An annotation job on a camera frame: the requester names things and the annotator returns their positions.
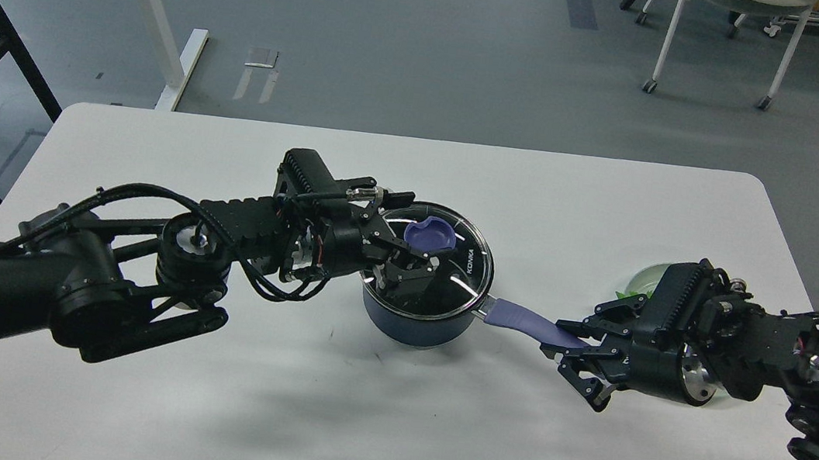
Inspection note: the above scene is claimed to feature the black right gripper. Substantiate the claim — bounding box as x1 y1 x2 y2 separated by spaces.
555 293 718 413

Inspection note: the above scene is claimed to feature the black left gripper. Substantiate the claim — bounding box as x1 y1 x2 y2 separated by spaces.
286 180 447 311

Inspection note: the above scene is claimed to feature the glass lid with blue knob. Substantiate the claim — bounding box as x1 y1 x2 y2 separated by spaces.
361 201 494 321

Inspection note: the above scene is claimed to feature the blue saucepan with handle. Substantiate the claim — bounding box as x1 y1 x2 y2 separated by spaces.
354 195 606 371

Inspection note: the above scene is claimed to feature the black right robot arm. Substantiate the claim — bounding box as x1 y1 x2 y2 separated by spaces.
541 260 819 460

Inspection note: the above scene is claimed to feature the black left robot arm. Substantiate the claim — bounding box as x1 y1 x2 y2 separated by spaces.
0 148 458 363

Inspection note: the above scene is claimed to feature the light green plate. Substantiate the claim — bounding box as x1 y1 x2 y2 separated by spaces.
623 263 670 298

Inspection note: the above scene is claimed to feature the metal floor plate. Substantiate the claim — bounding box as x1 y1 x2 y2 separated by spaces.
244 47 281 70

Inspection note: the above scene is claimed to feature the white chair on wheels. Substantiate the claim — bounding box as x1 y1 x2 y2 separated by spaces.
611 0 818 116

